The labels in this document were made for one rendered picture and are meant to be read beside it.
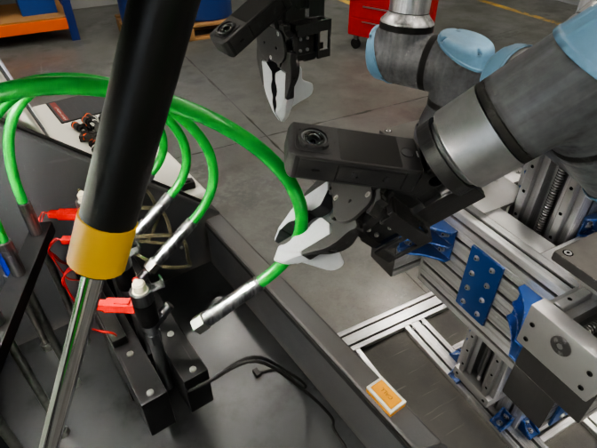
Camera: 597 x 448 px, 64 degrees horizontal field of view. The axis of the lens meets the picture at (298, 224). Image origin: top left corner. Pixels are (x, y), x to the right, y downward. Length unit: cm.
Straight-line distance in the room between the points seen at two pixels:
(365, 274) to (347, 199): 183
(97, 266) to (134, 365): 59
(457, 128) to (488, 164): 4
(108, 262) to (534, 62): 32
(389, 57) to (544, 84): 74
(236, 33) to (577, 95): 42
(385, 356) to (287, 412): 90
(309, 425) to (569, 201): 64
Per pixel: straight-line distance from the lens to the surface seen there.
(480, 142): 39
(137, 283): 63
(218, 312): 55
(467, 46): 104
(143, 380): 74
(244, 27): 66
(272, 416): 85
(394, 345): 174
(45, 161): 86
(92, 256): 16
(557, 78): 38
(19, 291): 74
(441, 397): 166
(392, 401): 72
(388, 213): 42
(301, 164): 38
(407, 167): 40
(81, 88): 40
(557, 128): 39
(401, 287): 223
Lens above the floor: 156
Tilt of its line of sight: 38 degrees down
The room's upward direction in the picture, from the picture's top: straight up
